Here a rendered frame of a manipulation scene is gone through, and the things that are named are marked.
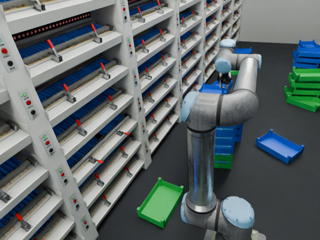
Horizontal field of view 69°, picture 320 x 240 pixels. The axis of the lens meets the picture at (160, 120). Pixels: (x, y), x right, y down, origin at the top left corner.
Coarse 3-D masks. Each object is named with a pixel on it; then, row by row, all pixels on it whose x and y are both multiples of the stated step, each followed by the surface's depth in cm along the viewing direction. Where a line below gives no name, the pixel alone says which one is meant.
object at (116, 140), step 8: (120, 112) 166; (128, 112) 162; (136, 120) 163; (128, 128) 156; (120, 136) 149; (96, 144) 141; (104, 144) 142; (112, 144) 143; (96, 152) 137; (104, 152) 138; (80, 168) 127; (88, 168) 128; (80, 176) 123; (88, 176) 129; (80, 184) 124
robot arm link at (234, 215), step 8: (224, 200) 112; (232, 200) 112; (240, 200) 112; (224, 208) 108; (232, 208) 108; (240, 208) 108; (248, 208) 108; (216, 216) 109; (224, 216) 108; (232, 216) 105; (240, 216) 105; (248, 216) 105; (216, 224) 109; (224, 224) 108; (232, 224) 105; (240, 224) 103; (248, 224) 104; (224, 232) 110; (232, 232) 107; (240, 232) 106; (248, 232) 107
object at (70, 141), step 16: (96, 96) 142; (112, 96) 144; (128, 96) 151; (80, 112) 130; (96, 112) 133; (112, 112) 136; (64, 128) 119; (80, 128) 118; (96, 128) 125; (64, 144) 114; (80, 144) 118
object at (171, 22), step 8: (176, 8) 182; (168, 24) 188; (176, 32) 191; (176, 40) 194; (168, 48) 200; (176, 48) 197; (176, 64) 205; (176, 72) 209; (176, 88) 218; (176, 104) 229
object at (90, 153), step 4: (128, 116) 161; (124, 120) 157; (120, 124) 154; (116, 128) 151; (112, 132) 147; (108, 136) 144; (104, 140) 141; (100, 144) 139; (96, 148) 136; (100, 148) 138; (88, 152) 133; (92, 152) 134; (84, 156) 130; (88, 156) 131; (80, 160) 128; (84, 160) 129; (76, 164) 125; (80, 164) 127; (72, 168) 123; (76, 168) 124; (72, 172) 123; (76, 172) 123
